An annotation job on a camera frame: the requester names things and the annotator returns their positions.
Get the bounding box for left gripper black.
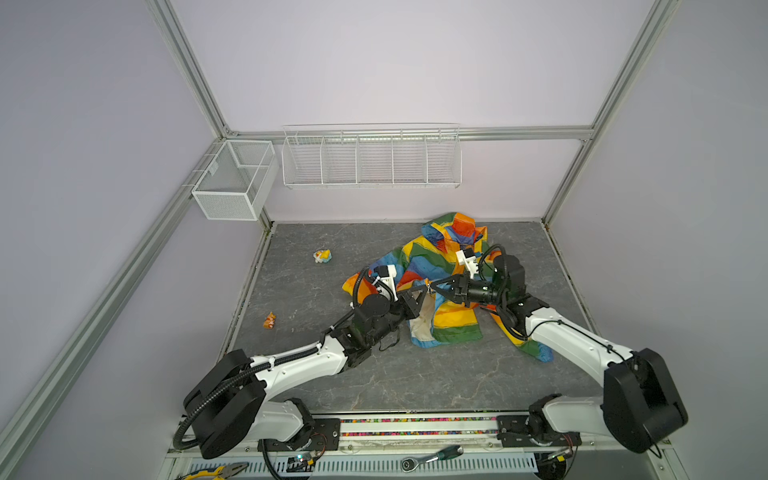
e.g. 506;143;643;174
368;286;428;347

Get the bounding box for rainbow striped jacket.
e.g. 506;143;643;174
343;212;554;363

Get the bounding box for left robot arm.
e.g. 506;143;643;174
172;283;429;459

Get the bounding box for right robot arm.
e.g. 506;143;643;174
430;244;689;453

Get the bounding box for small yellow duck toy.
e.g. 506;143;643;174
313;249;332;264

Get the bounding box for small orange toy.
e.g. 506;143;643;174
263;312;276;330

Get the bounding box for white mesh box basket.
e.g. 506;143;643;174
192;140;279;221

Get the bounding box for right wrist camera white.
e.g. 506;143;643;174
455;248;479;279

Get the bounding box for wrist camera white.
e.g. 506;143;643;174
455;248;479;279
373;264;397;292

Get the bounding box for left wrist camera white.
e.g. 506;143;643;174
373;264;397;292

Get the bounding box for long white wire basket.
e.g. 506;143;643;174
282;123;463;189

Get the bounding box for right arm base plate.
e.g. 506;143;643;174
496;413;582;448

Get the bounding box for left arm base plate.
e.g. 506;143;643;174
263;417;341;452

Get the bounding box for white slotted cable duct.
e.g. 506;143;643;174
188;453;539;479

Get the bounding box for yellow handled pliers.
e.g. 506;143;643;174
177;462;249;480

